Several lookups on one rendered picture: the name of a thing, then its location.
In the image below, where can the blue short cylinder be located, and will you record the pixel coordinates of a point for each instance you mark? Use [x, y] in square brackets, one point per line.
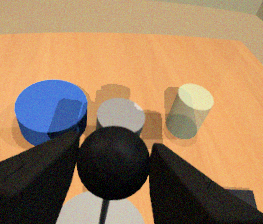
[50, 108]

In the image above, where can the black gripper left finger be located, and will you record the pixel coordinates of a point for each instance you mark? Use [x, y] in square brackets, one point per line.
[34, 183]

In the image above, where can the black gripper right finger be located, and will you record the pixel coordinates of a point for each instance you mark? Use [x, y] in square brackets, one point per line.
[181, 194]

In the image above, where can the dark grey rectangular block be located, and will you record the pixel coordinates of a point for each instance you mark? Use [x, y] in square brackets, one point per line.
[245, 195]

